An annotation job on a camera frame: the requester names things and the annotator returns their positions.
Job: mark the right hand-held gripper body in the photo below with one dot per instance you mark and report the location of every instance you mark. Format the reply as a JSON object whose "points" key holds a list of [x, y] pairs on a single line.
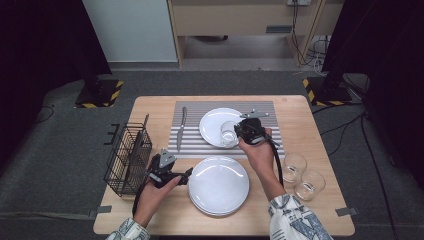
{"points": [[253, 131]]}

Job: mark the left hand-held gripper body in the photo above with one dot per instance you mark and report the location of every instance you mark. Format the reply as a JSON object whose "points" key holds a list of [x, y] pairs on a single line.
{"points": [[163, 166]]}

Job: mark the clear drinking glass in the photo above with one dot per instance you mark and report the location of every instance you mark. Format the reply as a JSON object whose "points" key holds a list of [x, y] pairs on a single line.
{"points": [[294, 168], [229, 135], [310, 186]]}

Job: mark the white plate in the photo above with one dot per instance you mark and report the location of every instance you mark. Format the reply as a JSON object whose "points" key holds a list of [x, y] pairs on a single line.
{"points": [[208, 213], [216, 186], [211, 126]]}

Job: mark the steel table knife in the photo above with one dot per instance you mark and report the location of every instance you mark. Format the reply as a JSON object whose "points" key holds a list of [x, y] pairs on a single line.
{"points": [[181, 131]]}

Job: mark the person's right hand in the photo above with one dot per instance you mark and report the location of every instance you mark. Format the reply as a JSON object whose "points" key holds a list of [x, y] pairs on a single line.
{"points": [[261, 155]]}

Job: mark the person's left hand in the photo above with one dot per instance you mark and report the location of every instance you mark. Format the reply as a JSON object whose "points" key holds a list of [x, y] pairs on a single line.
{"points": [[150, 203]]}

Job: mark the striped placemat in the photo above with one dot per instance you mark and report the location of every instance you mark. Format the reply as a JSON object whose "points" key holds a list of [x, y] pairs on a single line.
{"points": [[193, 146]]}

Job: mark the grey tape piece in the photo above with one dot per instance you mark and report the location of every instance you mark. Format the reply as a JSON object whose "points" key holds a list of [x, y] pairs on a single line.
{"points": [[345, 211], [103, 209]]}

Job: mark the black stand base striped edges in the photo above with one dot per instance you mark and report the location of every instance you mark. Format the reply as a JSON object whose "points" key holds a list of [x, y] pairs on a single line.
{"points": [[100, 96], [330, 96]]}

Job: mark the grey vent panel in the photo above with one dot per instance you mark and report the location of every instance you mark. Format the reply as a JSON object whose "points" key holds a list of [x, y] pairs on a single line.
{"points": [[279, 29]]}

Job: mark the wooden desk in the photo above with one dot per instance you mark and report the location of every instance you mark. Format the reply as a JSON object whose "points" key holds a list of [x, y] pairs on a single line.
{"points": [[233, 20]]}

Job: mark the white power strip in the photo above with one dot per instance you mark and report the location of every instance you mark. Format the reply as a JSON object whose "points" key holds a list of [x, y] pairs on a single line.
{"points": [[298, 2]]}

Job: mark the white cabinet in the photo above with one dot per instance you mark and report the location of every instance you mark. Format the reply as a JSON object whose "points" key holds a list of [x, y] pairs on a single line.
{"points": [[130, 30]]}

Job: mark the dark curtain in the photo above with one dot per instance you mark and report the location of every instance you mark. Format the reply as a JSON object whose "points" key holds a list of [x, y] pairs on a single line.
{"points": [[383, 50], [40, 50]]}

